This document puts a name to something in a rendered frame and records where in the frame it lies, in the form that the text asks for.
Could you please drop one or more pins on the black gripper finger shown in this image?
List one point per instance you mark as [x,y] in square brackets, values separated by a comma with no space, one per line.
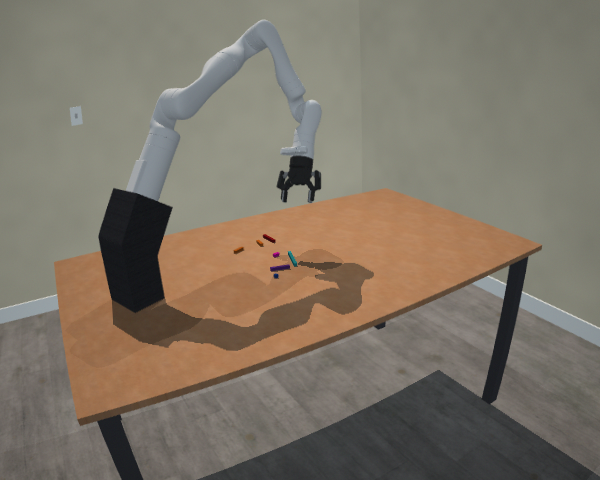
[286,186]
[317,176]

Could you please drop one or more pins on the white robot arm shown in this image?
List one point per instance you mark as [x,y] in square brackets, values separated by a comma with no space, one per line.
[150,171]

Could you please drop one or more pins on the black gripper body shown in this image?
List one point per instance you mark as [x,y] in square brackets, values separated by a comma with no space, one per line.
[300,164]

